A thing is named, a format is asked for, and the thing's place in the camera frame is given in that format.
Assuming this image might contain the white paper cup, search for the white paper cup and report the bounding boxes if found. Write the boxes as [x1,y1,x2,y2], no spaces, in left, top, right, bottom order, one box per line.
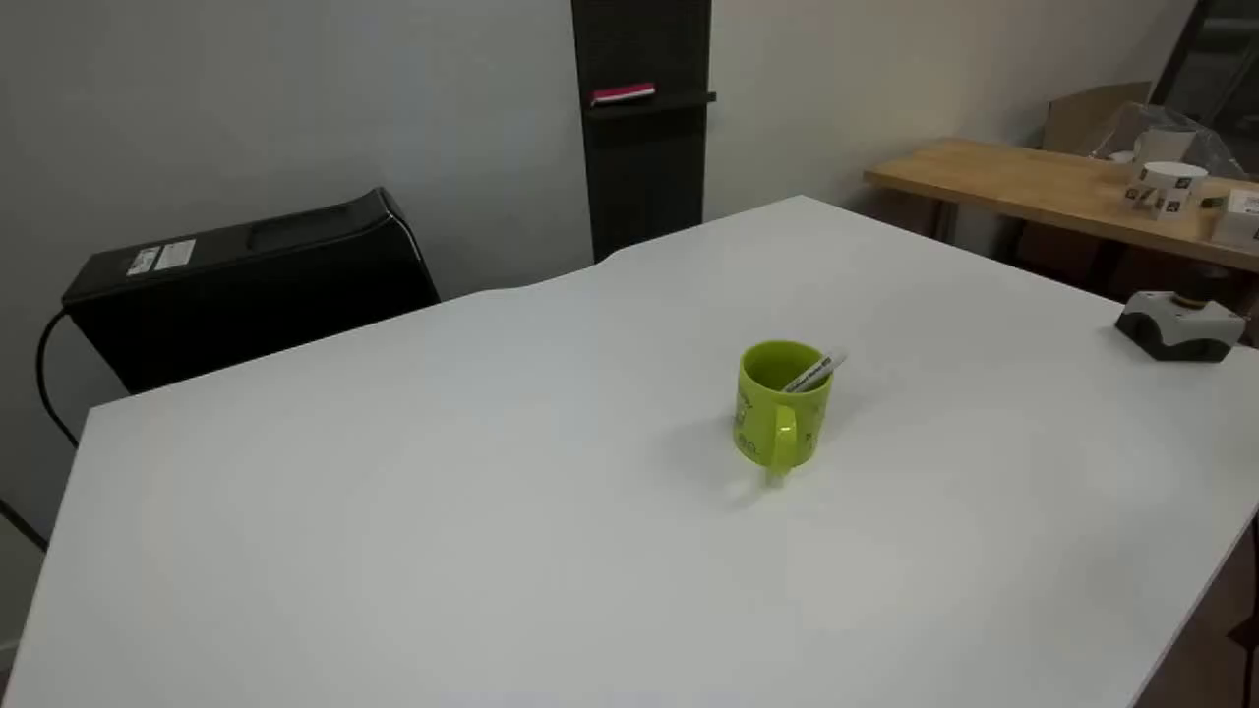
[1122,156,1213,221]

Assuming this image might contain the green ceramic mug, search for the green ceramic mug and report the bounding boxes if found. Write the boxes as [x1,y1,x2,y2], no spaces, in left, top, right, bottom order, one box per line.
[727,337,837,484]

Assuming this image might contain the tall dark shelf column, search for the tall dark shelf column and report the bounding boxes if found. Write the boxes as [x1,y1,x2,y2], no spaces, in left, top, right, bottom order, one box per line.
[571,0,719,263]

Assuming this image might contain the flat pink red item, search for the flat pink red item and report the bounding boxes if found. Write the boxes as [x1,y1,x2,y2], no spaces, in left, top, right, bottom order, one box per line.
[586,77,659,111]

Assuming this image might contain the black computer case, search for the black computer case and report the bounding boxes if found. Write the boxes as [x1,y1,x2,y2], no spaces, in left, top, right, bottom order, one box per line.
[60,186,445,398]

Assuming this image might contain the wooden side table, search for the wooden side table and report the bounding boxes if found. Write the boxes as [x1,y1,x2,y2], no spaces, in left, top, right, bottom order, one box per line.
[860,132,1259,275]

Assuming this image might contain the brown cardboard box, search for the brown cardboard box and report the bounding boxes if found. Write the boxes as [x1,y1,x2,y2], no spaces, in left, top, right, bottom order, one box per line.
[1039,77,1157,156]

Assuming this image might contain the black white emergency stop box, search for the black white emergency stop box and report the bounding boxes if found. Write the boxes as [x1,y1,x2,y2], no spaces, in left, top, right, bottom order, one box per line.
[1114,269,1244,367]

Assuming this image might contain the clear plastic bag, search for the clear plastic bag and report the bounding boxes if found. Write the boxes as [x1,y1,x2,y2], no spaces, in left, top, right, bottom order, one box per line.
[1096,98,1252,179]

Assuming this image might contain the dark framed panel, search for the dark framed panel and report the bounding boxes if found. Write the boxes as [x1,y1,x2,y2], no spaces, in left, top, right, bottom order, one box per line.
[1150,0,1259,138]

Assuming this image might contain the thin black cable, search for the thin black cable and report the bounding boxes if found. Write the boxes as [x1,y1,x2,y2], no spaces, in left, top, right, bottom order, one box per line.
[32,303,85,452]

